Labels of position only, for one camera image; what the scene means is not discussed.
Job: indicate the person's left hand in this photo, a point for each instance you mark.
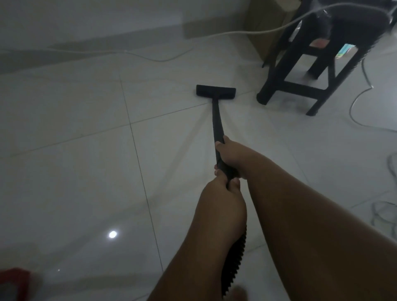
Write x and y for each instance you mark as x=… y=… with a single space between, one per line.
x=220 y=206

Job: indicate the person's right hand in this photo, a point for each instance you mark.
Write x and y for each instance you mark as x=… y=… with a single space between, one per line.
x=237 y=158

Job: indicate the person's left thumb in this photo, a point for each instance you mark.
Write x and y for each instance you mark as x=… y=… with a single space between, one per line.
x=235 y=185

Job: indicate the person's right thumb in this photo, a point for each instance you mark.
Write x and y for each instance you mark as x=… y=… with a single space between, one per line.
x=222 y=144

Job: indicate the black vacuum wand with nozzle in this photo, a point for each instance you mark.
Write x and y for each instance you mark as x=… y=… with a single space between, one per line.
x=218 y=119

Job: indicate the person's right forearm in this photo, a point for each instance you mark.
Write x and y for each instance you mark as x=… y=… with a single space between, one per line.
x=313 y=235

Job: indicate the person's left forearm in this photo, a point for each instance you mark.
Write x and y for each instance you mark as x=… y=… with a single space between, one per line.
x=194 y=266

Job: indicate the person's bare foot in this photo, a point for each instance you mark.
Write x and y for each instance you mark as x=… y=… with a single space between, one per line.
x=238 y=294

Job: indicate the brown cardboard box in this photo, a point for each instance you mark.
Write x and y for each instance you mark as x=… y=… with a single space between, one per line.
x=263 y=28

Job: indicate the colourful printed packet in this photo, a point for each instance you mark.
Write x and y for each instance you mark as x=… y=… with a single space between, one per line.
x=344 y=50

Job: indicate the black plastic stool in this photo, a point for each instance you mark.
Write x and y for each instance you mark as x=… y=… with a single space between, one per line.
x=347 y=26

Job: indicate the red plastic object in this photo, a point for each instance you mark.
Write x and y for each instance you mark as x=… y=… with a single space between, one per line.
x=14 y=283

